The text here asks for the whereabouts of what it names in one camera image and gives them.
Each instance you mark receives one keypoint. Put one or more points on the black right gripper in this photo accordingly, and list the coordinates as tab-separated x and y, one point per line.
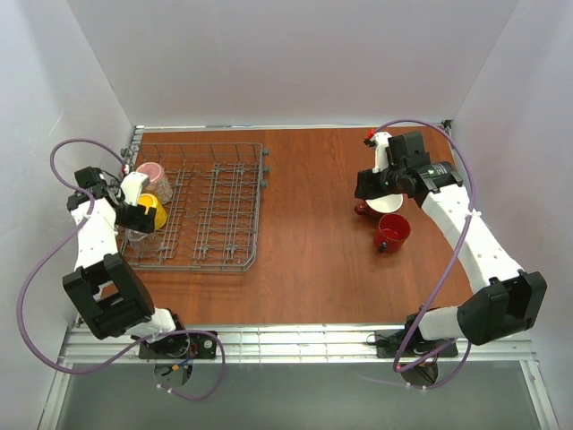
366	187

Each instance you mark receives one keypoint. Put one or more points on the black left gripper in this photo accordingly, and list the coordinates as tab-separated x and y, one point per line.
138	219

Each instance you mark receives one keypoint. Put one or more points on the clear glass cup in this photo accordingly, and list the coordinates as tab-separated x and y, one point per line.
140	246

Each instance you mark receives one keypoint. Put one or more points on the yellow cup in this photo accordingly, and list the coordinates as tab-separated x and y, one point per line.
151	201

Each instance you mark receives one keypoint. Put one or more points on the red floral mug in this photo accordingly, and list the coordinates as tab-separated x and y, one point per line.
376	208

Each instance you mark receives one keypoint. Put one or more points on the plain red mug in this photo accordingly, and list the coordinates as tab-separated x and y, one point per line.
392	232

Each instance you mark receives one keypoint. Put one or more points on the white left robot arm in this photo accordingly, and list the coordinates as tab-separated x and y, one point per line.
106	291

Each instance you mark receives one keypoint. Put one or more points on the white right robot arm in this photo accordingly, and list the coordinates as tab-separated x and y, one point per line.
506	299

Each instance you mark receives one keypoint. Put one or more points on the pink ghost pattern cup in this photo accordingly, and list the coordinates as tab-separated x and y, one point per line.
158	182

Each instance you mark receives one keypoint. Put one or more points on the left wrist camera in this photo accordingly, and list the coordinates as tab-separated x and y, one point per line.
133	184

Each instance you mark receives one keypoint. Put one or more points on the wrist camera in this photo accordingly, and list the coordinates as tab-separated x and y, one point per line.
133	184
379	141

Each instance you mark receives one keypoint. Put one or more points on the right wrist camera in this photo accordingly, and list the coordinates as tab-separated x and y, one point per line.
379	141

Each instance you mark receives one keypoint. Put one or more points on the grey wire dish rack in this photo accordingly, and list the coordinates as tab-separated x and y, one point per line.
213	217

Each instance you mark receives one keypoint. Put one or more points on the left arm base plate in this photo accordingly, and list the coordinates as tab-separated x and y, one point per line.
197	345

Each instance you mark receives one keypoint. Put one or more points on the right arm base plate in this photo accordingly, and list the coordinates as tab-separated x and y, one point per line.
387	343

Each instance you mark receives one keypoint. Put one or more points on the aluminium mounting rail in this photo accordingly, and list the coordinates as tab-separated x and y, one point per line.
293	344

